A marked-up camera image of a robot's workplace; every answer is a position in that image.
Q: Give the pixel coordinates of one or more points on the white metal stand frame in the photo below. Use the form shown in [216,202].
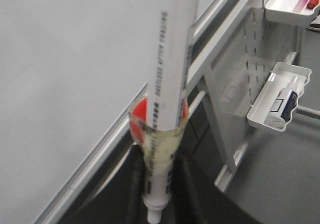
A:
[229,69]

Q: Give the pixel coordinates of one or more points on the white spray bottle blue label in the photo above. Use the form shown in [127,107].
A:
[281,110]

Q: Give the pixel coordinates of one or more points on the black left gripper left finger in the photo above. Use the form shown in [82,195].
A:
[120,200]

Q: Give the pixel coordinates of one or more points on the white horizontal metal rod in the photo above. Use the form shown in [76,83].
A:
[195,103]

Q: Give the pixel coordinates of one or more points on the lower white plastic tray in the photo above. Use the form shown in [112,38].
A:
[279,78]

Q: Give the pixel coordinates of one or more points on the white whiteboard marker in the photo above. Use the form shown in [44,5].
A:
[172,46]

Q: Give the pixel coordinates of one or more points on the red round magnet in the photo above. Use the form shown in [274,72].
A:
[138,127]

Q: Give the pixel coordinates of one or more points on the white plastic tray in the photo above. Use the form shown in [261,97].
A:
[281,11]
[279,78]

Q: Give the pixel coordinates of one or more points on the upper white plastic tray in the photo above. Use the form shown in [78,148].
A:
[281,11]

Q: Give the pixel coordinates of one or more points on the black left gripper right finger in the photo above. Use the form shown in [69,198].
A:
[197,200]

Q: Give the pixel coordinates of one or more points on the white perforated pegboard panel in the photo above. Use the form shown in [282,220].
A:
[282,44]

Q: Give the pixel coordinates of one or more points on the white whiteboard with aluminium frame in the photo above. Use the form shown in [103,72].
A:
[69,69]

